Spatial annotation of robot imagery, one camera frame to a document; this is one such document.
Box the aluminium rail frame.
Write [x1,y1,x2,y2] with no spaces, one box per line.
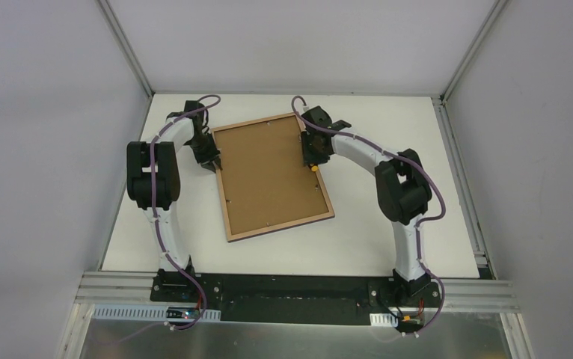
[75,271,521,313]

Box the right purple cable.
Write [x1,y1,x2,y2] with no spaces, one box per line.
[291,95,447,338]

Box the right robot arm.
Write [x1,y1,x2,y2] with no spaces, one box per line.
[298,106,432,307]

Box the right white cable duct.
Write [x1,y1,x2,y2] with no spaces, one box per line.
[369,313,398,328]

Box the left white cable duct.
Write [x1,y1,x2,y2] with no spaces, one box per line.
[91,304,200,323]

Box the white cable duct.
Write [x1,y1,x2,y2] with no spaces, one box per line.
[369,313,398,328]
[91,304,200,323]

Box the blue wooden photo frame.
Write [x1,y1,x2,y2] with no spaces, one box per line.
[210,112,336,243]

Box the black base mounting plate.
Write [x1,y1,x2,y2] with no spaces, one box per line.
[150,269,443,325]

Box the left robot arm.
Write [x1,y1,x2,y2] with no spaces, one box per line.
[126,94,222,303]

